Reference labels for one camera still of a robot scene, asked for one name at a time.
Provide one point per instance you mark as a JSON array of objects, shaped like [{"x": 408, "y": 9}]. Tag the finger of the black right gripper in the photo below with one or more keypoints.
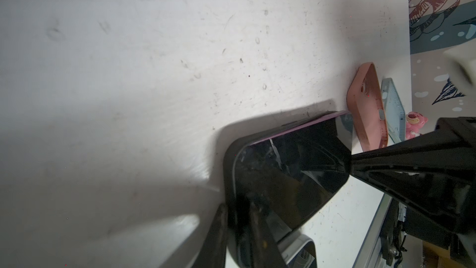
[{"x": 433, "y": 174}]

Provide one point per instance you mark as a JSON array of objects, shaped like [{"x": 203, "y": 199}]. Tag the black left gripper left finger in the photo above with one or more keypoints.
[{"x": 213, "y": 251}]

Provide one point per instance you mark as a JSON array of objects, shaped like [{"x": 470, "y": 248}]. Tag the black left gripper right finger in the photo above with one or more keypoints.
[{"x": 264, "y": 249}]

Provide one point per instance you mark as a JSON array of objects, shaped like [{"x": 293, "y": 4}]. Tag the black phone diagonal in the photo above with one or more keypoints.
[{"x": 290, "y": 172}]

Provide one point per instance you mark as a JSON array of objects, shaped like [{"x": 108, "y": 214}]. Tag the black phone upright left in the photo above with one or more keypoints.
[{"x": 298, "y": 251}]

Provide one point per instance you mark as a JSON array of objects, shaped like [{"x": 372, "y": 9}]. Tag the light blue phone case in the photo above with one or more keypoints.
[{"x": 395, "y": 113}]

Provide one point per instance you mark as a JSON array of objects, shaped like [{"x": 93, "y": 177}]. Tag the pink phone case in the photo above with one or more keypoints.
[{"x": 365, "y": 103}]

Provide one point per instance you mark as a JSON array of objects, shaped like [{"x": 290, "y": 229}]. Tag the pink toy figure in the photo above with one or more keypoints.
[{"x": 414, "y": 123}]

